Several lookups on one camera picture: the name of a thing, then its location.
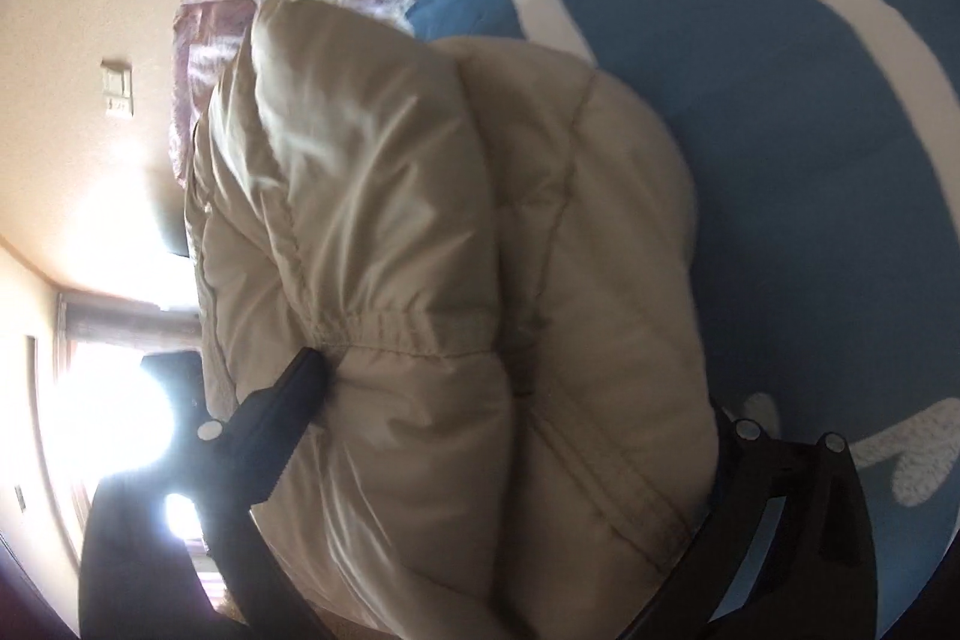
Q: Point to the white wall switch plate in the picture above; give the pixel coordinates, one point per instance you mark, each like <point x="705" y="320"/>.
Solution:
<point x="116" y="89"/>

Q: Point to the dark wall-mounted screen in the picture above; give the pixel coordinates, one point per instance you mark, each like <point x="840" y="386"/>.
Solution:
<point x="174" y="239"/>

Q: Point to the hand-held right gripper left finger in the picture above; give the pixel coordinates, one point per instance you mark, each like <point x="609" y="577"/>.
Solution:
<point x="279" y="416"/>

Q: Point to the beige puffer jacket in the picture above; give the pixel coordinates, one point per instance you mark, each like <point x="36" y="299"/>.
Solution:
<point x="450" y="325"/>

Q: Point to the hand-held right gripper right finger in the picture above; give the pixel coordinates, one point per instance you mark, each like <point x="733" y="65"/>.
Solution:
<point x="731" y="482"/>

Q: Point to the blue white-striped bed sheet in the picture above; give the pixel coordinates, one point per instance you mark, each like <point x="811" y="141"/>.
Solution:
<point x="750" y="123"/>

